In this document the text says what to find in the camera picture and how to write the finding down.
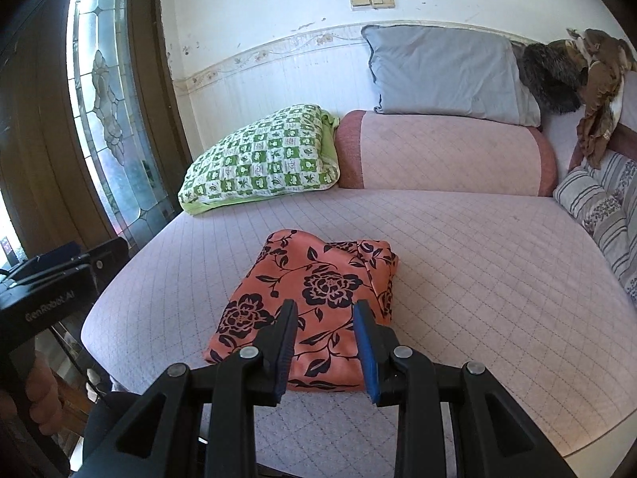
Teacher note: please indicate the pink bolster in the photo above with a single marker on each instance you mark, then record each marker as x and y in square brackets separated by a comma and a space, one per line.
[438, 154]

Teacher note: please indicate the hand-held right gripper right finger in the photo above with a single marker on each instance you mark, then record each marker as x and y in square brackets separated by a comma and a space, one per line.
[366, 353]

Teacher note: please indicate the green checked pillow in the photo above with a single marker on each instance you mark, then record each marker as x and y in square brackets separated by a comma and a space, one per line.
[259, 164]

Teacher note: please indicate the blue-grey pillow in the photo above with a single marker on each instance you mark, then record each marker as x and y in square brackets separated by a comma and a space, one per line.
[448, 74]

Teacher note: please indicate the person's left hand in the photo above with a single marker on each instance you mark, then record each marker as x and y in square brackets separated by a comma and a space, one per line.
[45, 393]

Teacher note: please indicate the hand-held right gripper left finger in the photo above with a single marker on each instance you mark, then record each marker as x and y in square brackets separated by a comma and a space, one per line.
[286, 348]

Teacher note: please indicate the dark furry cushion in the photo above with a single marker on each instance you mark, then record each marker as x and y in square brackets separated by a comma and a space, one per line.
[552, 77]

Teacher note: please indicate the stained glass side window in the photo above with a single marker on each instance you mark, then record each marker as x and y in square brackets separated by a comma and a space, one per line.
[10, 234]

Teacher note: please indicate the dark wooden door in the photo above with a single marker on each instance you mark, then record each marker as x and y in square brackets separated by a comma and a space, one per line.
[40, 134]

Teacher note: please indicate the orange floral shirt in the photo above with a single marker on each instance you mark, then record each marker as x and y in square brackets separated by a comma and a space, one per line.
[308, 284]

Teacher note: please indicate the brown cloth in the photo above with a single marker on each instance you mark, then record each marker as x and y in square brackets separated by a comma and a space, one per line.
[602, 89]

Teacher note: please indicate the striped floral pillow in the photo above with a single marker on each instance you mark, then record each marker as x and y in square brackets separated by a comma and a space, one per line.
[602, 204]

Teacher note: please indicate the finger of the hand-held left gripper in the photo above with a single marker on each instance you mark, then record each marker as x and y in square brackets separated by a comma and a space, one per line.
[50, 254]
[107, 261]

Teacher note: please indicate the arched stained glass window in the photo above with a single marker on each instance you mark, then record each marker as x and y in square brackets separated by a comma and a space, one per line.
[109, 109]

